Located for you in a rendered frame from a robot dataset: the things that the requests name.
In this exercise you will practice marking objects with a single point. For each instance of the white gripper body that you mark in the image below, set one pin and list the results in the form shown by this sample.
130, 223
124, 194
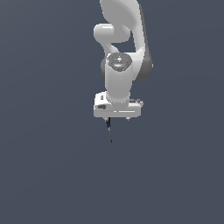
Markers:
116, 111

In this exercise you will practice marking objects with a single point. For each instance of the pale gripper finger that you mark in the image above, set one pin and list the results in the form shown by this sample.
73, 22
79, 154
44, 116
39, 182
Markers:
127, 119

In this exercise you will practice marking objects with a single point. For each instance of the dark thin gripper finger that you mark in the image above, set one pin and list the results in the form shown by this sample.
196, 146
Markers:
108, 124

